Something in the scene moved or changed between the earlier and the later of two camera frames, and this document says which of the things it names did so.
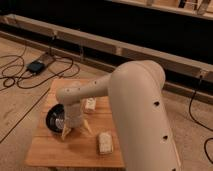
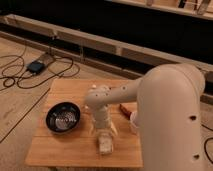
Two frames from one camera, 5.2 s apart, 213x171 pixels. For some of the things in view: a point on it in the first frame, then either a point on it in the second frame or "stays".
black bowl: (55, 118) stays
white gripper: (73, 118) → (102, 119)
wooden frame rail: (185, 75) stays
